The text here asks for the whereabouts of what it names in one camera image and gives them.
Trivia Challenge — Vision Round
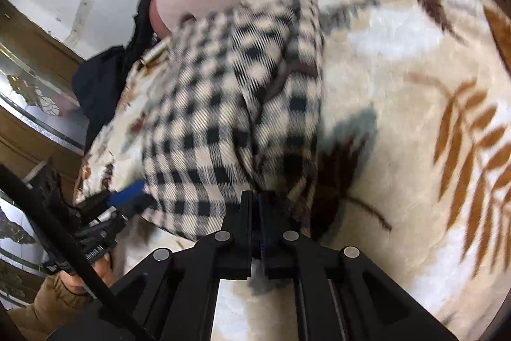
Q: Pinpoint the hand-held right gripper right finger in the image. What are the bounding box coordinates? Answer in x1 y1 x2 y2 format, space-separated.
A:
255 191 460 341

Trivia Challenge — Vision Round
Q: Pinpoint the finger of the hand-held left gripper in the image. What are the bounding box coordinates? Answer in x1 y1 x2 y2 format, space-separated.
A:
76 179 146 214
78 195 157 244

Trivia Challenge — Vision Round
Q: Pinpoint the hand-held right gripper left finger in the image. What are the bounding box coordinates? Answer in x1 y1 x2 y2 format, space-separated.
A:
48 191 254 341

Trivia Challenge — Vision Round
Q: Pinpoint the black beige checkered shirt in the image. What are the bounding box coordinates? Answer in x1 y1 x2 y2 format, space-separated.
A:
141 0 326 242

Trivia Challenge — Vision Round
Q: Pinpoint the person's left hand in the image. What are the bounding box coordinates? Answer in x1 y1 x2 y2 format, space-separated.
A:
60 251 117 296

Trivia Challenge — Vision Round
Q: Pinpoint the dark navy garment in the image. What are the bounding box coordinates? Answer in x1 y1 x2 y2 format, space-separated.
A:
72 0 160 155

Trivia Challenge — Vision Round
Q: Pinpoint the cream leaf-print blanket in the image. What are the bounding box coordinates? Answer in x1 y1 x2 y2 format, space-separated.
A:
74 0 511 341

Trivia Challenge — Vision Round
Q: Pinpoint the wooden wardrobe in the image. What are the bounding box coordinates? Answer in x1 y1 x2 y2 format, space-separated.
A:
0 0 92 310

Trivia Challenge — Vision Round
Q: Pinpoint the black cable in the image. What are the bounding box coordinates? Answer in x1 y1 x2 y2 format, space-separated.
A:
0 164 156 341

